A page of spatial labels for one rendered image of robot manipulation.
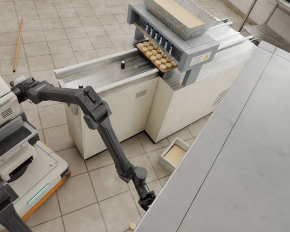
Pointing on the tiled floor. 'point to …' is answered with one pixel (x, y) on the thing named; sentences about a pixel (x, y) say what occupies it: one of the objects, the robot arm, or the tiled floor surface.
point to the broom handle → (18, 46)
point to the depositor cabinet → (192, 90)
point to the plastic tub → (173, 155)
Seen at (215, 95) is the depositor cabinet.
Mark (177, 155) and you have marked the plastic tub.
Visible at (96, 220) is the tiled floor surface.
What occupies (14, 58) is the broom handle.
